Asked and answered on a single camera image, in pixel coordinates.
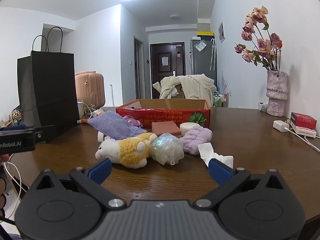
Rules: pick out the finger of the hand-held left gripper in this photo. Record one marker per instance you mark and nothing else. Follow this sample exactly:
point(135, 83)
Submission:
point(43, 133)
point(12, 127)

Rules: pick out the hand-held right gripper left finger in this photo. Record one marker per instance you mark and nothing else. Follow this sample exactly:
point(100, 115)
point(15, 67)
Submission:
point(102, 168)

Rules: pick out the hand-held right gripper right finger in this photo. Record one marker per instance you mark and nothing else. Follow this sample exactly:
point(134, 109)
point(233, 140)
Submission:
point(218, 171)

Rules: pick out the white tissue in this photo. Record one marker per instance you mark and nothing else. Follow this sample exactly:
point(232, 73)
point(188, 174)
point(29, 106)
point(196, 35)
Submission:
point(207, 152)

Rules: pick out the white yellow sheep plush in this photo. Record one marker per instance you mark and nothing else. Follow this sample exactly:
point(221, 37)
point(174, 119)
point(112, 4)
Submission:
point(130, 150)

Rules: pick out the purple fluffy headband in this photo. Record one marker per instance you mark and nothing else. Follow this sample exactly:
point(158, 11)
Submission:
point(197, 140)

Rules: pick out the purple microfiber cloth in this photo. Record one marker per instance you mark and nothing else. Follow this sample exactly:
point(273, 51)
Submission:
point(115, 125)

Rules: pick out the white round sponge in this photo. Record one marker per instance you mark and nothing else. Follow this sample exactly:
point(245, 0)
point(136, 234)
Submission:
point(188, 128)

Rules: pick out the pink satin cloth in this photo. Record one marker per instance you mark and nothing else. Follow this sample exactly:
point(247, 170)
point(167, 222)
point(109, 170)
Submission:
point(131, 120)

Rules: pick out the iridescent bath puff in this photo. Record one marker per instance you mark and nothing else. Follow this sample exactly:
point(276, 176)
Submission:
point(166, 148)

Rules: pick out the pink sponge block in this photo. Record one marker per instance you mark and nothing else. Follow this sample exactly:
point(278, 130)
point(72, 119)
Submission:
point(166, 128)

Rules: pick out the red cardboard box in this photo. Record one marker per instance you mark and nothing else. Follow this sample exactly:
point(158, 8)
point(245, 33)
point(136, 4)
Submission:
point(175, 115)

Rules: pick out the person's left hand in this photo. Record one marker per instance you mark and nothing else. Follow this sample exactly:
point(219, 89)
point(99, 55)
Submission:
point(2, 185)

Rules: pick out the wicker ball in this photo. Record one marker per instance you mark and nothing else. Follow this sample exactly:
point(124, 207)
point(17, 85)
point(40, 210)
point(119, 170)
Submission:
point(17, 114)

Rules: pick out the black paper bag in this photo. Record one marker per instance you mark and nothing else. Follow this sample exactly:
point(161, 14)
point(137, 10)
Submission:
point(50, 92)

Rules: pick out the clear glass container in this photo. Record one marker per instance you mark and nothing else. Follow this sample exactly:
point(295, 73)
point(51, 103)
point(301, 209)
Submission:
point(87, 105)

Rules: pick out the pink suitcase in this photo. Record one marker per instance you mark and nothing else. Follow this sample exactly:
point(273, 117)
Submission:
point(90, 87)

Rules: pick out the white green bottle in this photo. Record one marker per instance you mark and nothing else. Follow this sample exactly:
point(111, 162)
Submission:
point(217, 101)

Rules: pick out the white charger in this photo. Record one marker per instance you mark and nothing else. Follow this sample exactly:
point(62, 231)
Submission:
point(280, 125)

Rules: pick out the beige jacket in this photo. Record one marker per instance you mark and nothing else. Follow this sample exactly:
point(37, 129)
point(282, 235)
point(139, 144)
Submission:
point(197, 87)

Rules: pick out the wooden chair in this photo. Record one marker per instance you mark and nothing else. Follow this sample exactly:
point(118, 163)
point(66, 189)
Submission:
point(180, 91)

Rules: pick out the white power strip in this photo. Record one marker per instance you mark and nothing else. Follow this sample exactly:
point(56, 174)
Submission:
point(305, 132)

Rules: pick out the pink textured vase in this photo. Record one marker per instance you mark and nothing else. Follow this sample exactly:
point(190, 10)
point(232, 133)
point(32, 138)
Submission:
point(276, 95)

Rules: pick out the small red box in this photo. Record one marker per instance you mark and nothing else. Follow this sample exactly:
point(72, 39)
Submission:
point(303, 120)

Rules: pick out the grey side door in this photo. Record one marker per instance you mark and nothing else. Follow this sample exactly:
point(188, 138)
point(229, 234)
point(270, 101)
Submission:
point(138, 70)

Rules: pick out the grey refrigerator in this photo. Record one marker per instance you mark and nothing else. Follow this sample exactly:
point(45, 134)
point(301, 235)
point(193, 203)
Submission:
point(202, 62)

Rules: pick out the white folded umbrella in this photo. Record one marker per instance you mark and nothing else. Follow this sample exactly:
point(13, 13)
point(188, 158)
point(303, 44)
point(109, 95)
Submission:
point(213, 55)

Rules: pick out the dark brown door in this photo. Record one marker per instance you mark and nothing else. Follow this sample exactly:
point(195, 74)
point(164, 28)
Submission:
point(172, 57)

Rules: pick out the paper note on refrigerator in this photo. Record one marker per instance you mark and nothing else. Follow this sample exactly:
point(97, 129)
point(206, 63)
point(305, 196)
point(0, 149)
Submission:
point(200, 45)

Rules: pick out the dried pink roses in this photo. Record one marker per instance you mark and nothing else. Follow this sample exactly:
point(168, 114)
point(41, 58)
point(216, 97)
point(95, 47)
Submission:
point(260, 42)

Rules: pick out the yellow box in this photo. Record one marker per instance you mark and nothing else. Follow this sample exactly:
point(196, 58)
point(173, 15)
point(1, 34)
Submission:
point(205, 34)

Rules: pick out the small round ceiling lamp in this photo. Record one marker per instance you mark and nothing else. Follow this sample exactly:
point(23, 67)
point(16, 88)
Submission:
point(175, 17)

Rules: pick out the wall poster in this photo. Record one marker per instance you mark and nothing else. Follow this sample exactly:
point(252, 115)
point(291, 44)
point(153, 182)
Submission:
point(221, 31)

